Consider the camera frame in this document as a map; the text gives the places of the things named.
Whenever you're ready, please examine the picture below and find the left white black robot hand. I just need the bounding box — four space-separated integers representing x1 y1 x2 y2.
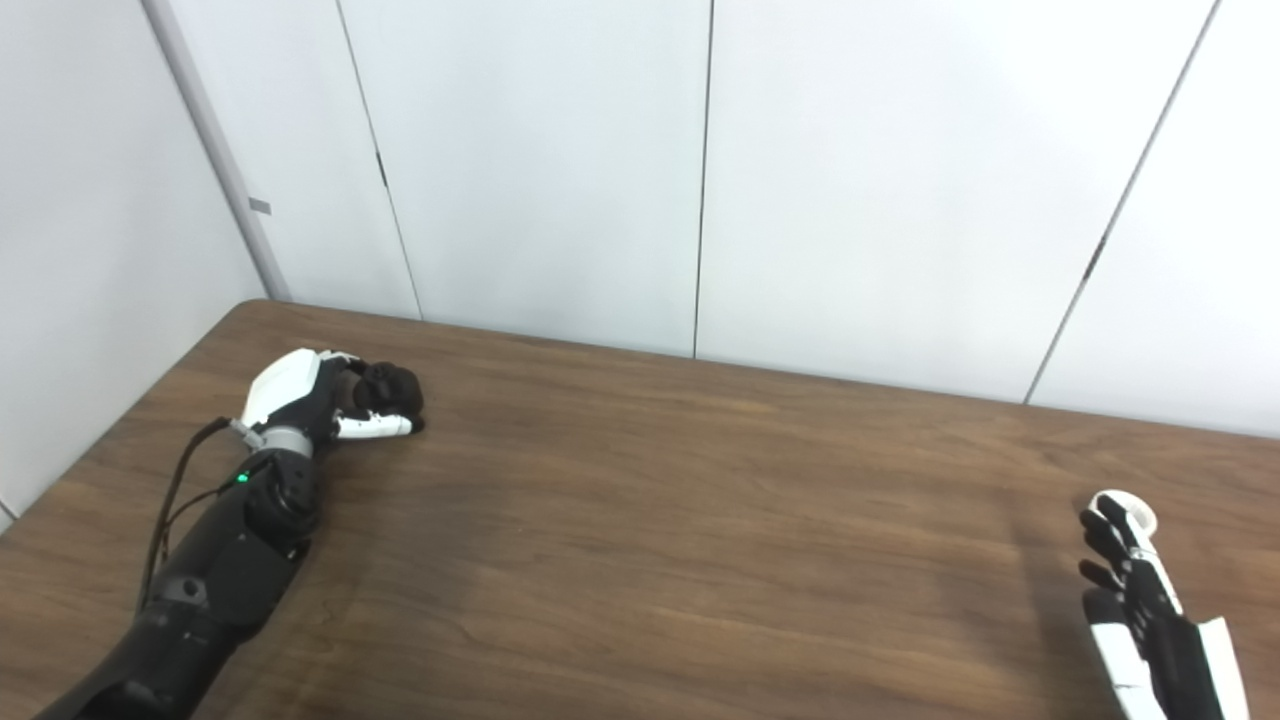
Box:
240 348 426 456

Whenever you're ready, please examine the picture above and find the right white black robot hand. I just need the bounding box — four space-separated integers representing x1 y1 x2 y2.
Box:
1078 495 1251 720

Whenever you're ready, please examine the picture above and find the round black plastic part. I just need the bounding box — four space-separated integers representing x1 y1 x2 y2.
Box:
352 362 425 416

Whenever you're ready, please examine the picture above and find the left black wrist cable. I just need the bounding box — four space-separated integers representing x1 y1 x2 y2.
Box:
135 417 263 611

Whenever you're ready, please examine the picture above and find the grey wall corner strip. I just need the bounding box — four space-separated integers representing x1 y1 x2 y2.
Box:
140 0 293 301

